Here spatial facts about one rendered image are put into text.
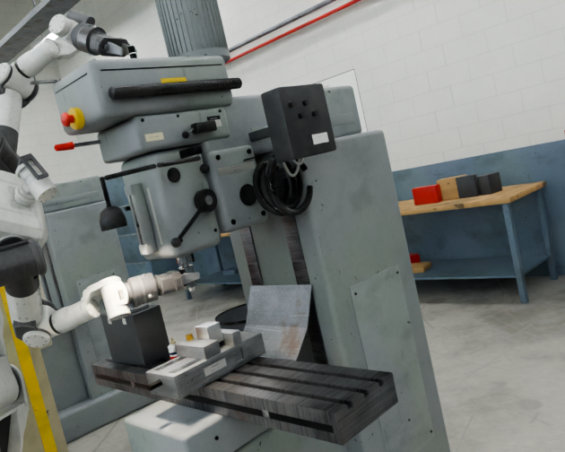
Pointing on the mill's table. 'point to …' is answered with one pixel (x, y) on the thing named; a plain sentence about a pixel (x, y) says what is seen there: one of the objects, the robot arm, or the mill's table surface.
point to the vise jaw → (197, 348)
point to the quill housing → (174, 203)
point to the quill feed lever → (206, 199)
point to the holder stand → (137, 335)
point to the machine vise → (206, 370)
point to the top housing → (99, 82)
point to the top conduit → (173, 88)
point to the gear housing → (159, 133)
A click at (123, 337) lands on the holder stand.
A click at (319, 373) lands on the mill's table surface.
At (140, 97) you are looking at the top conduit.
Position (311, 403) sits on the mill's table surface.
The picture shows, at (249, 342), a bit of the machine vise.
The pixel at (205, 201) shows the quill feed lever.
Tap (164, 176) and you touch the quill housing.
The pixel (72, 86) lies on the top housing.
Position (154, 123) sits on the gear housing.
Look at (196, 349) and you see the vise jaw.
